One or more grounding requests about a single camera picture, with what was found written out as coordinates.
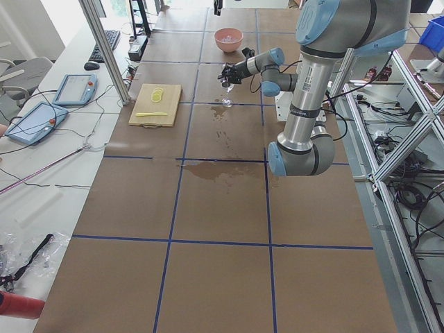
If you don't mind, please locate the clear wine glass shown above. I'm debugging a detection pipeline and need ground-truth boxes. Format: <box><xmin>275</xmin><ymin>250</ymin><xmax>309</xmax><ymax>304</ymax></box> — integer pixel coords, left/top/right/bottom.
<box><xmin>221</xmin><ymin>84</ymin><xmax>234</xmax><ymax>108</ymax></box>

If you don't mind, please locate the blue teach pendant far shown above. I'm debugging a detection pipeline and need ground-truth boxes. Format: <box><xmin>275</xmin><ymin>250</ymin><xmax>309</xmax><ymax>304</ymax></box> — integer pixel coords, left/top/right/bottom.
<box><xmin>53</xmin><ymin>74</ymin><xmax>97</xmax><ymax>108</ymax></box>

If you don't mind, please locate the blue teach pendant near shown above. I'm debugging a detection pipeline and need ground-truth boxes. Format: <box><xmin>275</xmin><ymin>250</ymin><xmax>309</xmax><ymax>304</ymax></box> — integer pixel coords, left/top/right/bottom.
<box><xmin>5</xmin><ymin>102</ymin><xmax>68</xmax><ymax>145</ymax></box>

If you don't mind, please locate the yellow lemon slice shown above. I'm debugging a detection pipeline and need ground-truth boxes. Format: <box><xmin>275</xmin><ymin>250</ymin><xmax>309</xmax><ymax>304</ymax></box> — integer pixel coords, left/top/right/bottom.
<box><xmin>151</xmin><ymin>87</ymin><xmax>164</xmax><ymax>103</ymax></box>

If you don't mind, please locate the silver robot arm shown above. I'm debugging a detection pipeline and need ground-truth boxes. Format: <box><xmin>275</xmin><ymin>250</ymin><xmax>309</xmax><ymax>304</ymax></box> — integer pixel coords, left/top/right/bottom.
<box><xmin>218</xmin><ymin>1</ymin><xmax>411</xmax><ymax>176</ymax></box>

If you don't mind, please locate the black keyboard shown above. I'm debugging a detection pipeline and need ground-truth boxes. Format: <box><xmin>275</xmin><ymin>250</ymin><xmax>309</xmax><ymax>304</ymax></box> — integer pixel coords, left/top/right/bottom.
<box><xmin>88</xmin><ymin>29</ymin><xmax>122</xmax><ymax>63</ymax></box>

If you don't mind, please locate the yellow plastic knife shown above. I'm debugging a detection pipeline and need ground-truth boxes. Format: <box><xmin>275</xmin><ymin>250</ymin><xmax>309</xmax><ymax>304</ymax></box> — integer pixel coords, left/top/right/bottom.
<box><xmin>135</xmin><ymin>112</ymin><xmax>169</xmax><ymax>117</ymax></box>

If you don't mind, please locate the black computer mouse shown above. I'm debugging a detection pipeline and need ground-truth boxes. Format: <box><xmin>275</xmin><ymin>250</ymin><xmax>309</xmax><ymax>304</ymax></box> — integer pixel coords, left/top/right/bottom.
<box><xmin>83</xmin><ymin>61</ymin><xmax>100</xmax><ymax>71</ymax></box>

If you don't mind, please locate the pink bowl of ice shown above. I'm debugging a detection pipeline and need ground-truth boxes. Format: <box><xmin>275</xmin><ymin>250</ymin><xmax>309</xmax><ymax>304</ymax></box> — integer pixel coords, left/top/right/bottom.
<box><xmin>214</xmin><ymin>28</ymin><xmax>244</xmax><ymax>53</ymax></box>

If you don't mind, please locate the red fire extinguisher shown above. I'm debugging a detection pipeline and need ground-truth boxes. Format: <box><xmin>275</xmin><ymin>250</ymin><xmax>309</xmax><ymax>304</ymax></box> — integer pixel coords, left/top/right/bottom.
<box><xmin>0</xmin><ymin>292</ymin><xmax>45</xmax><ymax>319</ymax></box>

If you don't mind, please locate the aluminium frame post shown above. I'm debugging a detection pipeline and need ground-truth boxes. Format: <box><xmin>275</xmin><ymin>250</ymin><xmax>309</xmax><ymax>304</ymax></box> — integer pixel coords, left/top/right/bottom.
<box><xmin>78</xmin><ymin>0</ymin><xmax>130</xmax><ymax>105</ymax></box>

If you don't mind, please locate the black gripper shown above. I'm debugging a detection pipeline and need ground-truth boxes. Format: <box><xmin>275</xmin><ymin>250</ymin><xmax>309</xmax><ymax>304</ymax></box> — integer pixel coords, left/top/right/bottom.
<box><xmin>218</xmin><ymin>62</ymin><xmax>250</xmax><ymax>85</ymax></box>

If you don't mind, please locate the bamboo cutting board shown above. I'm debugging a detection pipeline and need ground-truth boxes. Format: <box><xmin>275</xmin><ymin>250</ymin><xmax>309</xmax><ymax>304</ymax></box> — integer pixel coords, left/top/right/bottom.
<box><xmin>128</xmin><ymin>83</ymin><xmax>182</xmax><ymax>127</ymax></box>

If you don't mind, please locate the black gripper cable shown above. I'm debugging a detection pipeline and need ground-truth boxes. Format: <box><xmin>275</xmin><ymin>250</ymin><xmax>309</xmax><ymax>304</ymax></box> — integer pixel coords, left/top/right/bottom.
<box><xmin>248</xmin><ymin>60</ymin><xmax>302</xmax><ymax>93</ymax></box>

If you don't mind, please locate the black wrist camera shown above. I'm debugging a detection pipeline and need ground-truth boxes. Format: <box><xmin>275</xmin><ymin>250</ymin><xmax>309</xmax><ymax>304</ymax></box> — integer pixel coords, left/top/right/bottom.
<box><xmin>241</xmin><ymin>47</ymin><xmax>255</xmax><ymax>59</ymax></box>

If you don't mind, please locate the blue teach pendant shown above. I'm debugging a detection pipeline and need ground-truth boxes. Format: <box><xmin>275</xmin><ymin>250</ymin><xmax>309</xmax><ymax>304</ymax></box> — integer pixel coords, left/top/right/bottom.
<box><xmin>53</xmin><ymin>74</ymin><xmax>97</xmax><ymax>108</ymax></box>
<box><xmin>5</xmin><ymin>102</ymin><xmax>68</xmax><ymax>145</ymax></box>

